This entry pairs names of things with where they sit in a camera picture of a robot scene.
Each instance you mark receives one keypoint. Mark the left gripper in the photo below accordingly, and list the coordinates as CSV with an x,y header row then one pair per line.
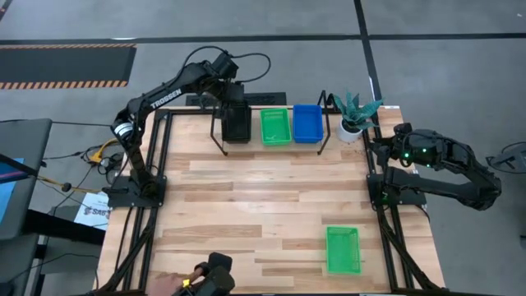
x,y
234,94

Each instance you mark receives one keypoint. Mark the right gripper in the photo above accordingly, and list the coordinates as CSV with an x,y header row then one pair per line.
x,y
398,144

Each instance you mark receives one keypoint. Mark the black plastic basket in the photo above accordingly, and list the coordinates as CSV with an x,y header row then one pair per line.
x,y
236,127

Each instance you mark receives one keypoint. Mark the green plastic basket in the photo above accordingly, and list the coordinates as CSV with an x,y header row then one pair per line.
x,y
275,127
343,251

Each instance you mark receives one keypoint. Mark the blue plastic basket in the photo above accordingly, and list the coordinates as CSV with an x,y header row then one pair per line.
x,y
308,123

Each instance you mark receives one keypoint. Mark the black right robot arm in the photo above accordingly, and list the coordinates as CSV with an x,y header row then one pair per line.
x,y
452,189

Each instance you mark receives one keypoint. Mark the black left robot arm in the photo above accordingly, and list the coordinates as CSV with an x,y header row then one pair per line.
x,y
166,98

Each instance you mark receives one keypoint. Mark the white plant pot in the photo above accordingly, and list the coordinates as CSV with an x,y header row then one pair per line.
x,y
348,135

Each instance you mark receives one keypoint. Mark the green snake plant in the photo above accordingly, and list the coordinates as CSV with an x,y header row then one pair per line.
x,y
355,113

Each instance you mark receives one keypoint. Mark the black stand base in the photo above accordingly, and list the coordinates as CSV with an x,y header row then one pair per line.
x,y
509,158

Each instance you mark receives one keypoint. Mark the black floor mat striped edges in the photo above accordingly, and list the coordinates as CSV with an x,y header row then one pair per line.
x,y
61,63

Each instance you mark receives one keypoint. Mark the white printed paper sheet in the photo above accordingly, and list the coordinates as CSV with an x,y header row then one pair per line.
x,y
92,211

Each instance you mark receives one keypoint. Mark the grey desk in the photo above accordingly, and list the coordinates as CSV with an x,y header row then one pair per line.
x,y
24,140

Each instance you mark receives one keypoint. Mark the blue panel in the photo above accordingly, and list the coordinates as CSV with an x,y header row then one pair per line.
x,y
6,193

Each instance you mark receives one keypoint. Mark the black aluminium table frame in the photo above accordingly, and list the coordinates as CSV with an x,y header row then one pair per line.
x,y
185,111

